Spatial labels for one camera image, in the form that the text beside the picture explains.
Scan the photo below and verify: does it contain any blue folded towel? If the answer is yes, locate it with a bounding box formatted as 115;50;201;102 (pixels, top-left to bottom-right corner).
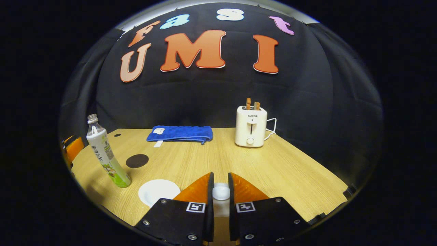
146;125;213;148

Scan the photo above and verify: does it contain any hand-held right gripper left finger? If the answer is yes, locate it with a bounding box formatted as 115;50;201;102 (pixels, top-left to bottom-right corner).
134;172;215;246

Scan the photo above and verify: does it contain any cream toaster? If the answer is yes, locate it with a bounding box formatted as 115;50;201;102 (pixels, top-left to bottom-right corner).
235;106;268;148

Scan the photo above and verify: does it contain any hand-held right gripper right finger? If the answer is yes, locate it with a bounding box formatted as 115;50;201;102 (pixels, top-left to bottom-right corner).
228;173;309;246

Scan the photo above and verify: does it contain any dark round coaster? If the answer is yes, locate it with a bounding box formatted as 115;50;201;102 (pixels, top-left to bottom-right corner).
126;154;149;168

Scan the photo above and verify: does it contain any black backdrop cloth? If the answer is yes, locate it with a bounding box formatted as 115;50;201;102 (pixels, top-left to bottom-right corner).
59;3;383;192

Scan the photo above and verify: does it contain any clear water bottle green label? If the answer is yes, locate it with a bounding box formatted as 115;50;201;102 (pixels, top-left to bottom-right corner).
86;114;132;188

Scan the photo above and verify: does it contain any white teacup lid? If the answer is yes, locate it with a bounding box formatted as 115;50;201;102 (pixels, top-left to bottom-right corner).
212;183;231;219

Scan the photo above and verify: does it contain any white teacup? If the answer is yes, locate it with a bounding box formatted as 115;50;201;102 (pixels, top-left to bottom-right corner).
138;179;181;208

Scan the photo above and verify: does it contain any white toaster cable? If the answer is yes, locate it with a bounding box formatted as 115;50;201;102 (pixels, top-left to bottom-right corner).
264;118;277;141

